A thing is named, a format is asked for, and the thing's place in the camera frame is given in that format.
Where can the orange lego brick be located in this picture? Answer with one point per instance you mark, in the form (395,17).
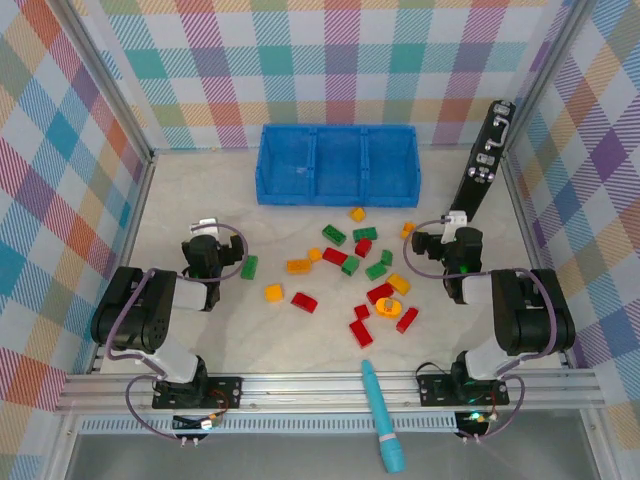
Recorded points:
(299,266)
(406,229)
(314,255)

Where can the green lego brick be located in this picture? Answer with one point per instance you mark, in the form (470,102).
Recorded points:
(386,257)
(365,234)
(376,270)
(249,267)
(350,265)
(334,234)

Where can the yellow sloped lego brick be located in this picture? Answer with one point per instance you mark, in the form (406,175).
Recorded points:
(398,283)

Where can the red lego brick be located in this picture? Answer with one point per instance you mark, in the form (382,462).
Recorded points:
(361,333)
(361,312)
(363,247)
(334,255)
(305,302)
(377,293)
(407,319)

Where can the yellow round lego piece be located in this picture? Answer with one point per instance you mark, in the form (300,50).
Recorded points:
(395,310)

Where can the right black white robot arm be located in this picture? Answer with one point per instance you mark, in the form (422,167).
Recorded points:
(530,310)

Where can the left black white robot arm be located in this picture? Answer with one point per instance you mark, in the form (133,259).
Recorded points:
(135,310)

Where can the blue three-compartment bin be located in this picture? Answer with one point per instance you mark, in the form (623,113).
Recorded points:
(340,165)

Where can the teal pen-shaped tool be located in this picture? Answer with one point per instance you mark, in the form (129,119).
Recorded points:
(382,415)

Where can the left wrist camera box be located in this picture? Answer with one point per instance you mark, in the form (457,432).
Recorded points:
(202,226)

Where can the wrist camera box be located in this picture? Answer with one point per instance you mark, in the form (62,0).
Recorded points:
(202,226)
(455,222)

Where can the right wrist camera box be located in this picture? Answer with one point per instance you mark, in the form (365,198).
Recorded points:
(455,222)

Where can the aluminium side floor rail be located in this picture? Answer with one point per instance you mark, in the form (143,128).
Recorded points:
(525,220)
(135,210)

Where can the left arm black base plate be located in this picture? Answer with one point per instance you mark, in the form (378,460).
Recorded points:
(225,392)

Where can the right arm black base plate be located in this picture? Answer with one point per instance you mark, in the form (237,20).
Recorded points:
(435,390)

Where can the wide aluminium frame rail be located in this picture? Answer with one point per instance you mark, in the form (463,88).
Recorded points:
(310,395)

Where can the aluminium upright frame post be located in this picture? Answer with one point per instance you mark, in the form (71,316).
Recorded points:
(550,65)
(107,85)

